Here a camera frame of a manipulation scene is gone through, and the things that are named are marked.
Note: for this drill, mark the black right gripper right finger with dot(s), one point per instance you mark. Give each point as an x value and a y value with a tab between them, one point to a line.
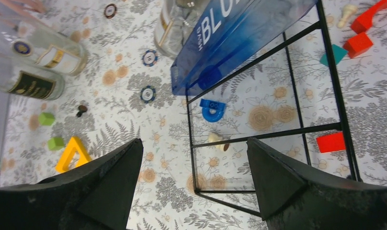
295	196

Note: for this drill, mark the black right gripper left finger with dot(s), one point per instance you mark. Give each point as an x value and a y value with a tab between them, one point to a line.
95	196

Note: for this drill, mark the clear bottle black label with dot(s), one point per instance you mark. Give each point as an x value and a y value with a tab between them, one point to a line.
29	81

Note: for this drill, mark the clear bottle blue gold emblem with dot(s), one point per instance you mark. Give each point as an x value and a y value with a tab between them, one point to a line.
34	43

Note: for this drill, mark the red block near rack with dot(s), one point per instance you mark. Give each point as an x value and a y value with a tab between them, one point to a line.
330	143

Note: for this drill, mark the blue square glass bottle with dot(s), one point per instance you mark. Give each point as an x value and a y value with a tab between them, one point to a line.
228	33

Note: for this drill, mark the clear round bottle gold label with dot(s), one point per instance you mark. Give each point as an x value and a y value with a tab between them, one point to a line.
176	21

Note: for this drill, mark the green block middle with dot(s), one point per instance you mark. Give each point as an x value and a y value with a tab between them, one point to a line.
55	143

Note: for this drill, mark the green block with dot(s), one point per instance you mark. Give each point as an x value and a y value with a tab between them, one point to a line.
55	143
46	119

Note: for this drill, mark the brown chess pawn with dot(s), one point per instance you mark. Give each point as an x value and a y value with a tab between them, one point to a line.
81	110

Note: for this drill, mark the green block upper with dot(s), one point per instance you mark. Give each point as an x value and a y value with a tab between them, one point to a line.
46	119

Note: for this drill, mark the poker chip near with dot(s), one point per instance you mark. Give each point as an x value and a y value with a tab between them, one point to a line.
148	94

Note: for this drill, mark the poker chip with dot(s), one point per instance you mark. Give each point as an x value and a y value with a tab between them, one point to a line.
150	58
148	94
110	10

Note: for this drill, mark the blue arch toy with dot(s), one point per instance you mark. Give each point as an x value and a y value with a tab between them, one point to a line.
212	111

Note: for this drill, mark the poker chip middle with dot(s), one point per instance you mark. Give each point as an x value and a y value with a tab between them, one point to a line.
150	58

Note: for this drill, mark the teal cube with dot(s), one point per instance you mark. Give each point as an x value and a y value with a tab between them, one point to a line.
338	52

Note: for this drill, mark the red cube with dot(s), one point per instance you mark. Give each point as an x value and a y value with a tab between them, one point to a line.
358	45

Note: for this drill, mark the poker chip far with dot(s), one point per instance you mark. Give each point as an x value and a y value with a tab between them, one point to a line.
110	10

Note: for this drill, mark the red arch block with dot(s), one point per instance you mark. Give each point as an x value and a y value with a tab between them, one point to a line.
365	21

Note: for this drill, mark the cream chess pawn far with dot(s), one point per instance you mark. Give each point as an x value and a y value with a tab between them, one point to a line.
347	12

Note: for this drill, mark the pink music stand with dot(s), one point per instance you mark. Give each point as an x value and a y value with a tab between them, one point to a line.
23	7

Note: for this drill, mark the yellow triangle frame toy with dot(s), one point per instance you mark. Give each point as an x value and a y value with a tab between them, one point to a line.
74	146

